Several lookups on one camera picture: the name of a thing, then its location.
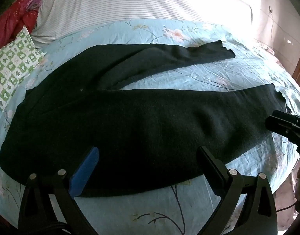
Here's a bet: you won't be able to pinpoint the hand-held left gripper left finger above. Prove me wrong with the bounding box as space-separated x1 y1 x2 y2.
18 146 101 235

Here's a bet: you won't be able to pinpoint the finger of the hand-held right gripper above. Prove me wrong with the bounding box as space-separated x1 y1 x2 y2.
271 110 300 126
265 116 300 155

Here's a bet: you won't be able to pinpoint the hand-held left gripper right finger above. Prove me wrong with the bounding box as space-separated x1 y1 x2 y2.
196 146 279 235

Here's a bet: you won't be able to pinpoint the black pants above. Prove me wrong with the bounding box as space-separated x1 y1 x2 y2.
0 40 287 198

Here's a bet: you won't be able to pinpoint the person's body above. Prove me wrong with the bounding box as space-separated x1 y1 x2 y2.
272 155 300 228

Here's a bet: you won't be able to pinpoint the blue floral bed sheet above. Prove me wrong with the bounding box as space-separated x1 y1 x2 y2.
0 18 300 235

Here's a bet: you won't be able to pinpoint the green checkered pillow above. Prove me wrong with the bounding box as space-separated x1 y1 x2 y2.
0 25 47 113

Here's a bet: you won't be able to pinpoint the red patterned cloth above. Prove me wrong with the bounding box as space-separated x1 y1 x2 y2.
0 0 43 54

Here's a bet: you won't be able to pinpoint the white striped bed sheet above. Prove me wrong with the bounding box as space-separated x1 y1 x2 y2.
31 0 253 44

